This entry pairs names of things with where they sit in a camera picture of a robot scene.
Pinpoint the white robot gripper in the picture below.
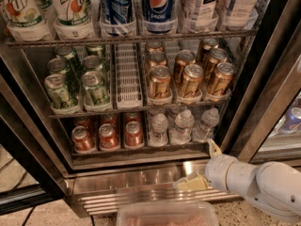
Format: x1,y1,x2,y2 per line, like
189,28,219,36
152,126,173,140
173,138,238,192

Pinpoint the clear water bottle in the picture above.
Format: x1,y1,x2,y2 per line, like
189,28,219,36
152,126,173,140
170,109,195,144
149,113,168,147
193,107,220,142

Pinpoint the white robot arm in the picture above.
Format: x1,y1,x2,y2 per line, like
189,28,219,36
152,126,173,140
173,138,301,223

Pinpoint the glass fridge door right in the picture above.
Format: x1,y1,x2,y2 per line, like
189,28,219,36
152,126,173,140
215,0,301,167

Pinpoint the white empty shelf tray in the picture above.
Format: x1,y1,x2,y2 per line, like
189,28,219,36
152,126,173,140
115,43,143,109

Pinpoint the steel fridge bottom grille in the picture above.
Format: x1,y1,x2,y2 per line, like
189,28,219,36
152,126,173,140
64,160,237,218

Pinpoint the left tea bottle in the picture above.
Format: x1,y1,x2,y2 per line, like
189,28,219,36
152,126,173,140
179,0,217,33

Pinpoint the right pepsi bottle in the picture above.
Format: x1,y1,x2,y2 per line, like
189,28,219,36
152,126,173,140
141,0,176,34

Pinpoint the pepsi bottle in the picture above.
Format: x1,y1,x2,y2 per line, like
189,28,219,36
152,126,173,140
100,0,135,37
141,0,176,34

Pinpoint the left pepsi bottle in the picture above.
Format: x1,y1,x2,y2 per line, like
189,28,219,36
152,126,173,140
100,0,135,37

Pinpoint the right 7up bottle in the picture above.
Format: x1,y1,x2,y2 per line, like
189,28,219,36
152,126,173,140
53,0,94,40

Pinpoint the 7up bottle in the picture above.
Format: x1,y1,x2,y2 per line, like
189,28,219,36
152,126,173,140
53,0,94,40
1,0,54,41

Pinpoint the left 7up bottle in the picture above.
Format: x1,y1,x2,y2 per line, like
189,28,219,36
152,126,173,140
1,0,54,41

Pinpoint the front right red can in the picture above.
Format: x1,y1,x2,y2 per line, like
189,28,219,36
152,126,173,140
125,121,144,149

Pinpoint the red can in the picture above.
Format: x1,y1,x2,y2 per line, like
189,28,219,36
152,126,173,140
125,121,144,149
99,123,119,152
71,126,96,153

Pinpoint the clear plastic food container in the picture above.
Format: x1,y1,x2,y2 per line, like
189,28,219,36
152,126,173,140
116,202,219,226

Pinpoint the front right gold can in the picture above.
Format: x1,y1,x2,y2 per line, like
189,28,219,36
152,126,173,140
207,62,236,96

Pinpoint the gold can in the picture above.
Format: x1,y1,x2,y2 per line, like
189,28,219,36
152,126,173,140
147,51,167,71
173,50,196,84
178,63,203,99
207,62,236,96
149,66,171,105
204,48,228,81

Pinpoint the front middle gold can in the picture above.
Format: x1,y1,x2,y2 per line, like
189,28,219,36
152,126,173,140
178,63,203,99

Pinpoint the front left gold can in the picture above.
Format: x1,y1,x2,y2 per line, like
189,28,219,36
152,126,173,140
149,66,171,105

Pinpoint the front middle red can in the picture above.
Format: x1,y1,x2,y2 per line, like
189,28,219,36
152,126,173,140
99,123,119,152

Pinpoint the blue can behind glass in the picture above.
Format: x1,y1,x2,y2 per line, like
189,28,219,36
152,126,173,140
279,106,301,134

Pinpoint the middle centre gold can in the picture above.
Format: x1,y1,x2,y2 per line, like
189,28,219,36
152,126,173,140
173,50,196,84

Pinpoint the middle right gold can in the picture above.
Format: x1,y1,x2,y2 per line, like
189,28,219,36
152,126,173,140
204,48,228,81

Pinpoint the middle left gold can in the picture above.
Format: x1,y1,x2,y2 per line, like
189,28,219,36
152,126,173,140
147,51,167,71

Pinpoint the front left red can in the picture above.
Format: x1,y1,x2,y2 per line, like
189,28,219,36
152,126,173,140
71,126,96,153

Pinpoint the front right green can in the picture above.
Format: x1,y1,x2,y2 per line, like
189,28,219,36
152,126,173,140
81,71,110,111

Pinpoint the green can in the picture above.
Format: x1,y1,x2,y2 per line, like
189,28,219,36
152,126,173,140
47,57,78,90
83,56,106,76
81,71,110,111
44,73,80,115

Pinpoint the middle right green can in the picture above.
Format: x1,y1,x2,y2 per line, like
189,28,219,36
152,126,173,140
83,56,106,76

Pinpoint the front left green can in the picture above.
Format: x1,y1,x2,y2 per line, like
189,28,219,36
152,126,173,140
44,73,80,115

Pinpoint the middle left green can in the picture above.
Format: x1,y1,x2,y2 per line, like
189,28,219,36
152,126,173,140
47,57,78,90

